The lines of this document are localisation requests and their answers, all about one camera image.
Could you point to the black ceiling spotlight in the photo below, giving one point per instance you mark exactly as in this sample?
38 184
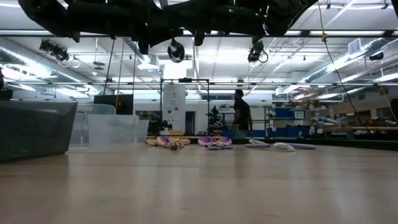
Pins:
54 49

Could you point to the white cabinet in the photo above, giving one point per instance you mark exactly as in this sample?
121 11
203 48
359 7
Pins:
174 105

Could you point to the blue storage shelf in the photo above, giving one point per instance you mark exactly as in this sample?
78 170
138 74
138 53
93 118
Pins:
283 112

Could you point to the dark smoked plastic bin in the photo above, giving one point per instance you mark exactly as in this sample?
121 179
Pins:
31 130

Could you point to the black hanging camera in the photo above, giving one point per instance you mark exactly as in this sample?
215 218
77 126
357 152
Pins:
176 51
255 53

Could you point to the wooden workbench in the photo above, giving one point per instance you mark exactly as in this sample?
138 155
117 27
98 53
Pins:
357 128

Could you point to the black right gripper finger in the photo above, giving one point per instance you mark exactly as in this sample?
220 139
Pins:
202 18

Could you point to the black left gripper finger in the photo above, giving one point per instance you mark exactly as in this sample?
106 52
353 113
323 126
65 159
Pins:
168 21

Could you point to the black overhead frame beam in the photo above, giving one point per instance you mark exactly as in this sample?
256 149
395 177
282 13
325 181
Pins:
303 33

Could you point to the clear plastic bin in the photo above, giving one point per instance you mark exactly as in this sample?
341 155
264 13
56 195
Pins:
82 124
143 130

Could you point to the black aluminium table frame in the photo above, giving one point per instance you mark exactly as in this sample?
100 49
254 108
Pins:
342 143

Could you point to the person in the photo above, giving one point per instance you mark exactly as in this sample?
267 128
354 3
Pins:
242 112

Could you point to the black stand frame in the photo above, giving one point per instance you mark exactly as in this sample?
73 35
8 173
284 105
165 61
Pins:
185 80

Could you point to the silver air duct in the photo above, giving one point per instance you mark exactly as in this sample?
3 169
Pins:
367 46

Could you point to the black background robot arm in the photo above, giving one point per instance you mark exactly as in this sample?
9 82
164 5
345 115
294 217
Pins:
160 126
214 118

